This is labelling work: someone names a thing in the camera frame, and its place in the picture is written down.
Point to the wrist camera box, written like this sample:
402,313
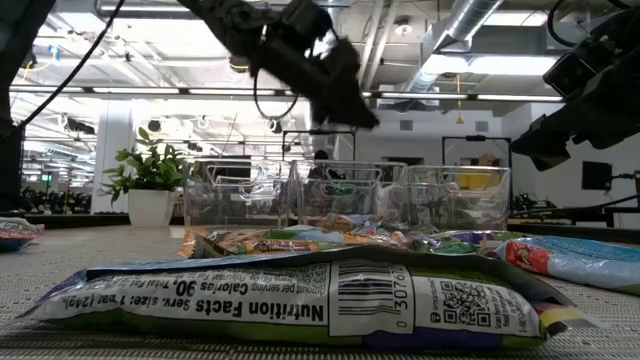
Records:
307,17
572,74

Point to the grey wall vent grille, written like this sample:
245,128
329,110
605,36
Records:
481,126
406,125

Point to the person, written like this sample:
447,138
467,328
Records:
322,167
477,177

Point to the blue green granola bar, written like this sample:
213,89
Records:
250,305

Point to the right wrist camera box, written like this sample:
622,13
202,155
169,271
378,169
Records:
572,74

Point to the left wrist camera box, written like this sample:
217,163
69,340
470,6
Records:
307,17

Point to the black monitor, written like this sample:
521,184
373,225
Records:
596,176

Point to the silver spiral air duct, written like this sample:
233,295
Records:
470,20

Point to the white smoke detector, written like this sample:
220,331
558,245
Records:
403,27

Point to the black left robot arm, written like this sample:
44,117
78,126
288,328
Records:
15,75

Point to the black rig frame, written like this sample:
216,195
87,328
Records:
475,138
300,132

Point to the yellow hanging cone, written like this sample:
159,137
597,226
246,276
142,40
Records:
459,119

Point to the green plant in white pot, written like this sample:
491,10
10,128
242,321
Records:
150,207

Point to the clear plastic bin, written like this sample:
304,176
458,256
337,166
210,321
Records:
455,205
235,200
345,200

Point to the yellow orange granola bar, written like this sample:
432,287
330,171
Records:
240,245

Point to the grey woven placemat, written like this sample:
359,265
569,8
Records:
50,270

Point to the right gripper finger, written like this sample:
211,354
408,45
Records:
550,140

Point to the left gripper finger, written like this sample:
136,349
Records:
355,107
327,114

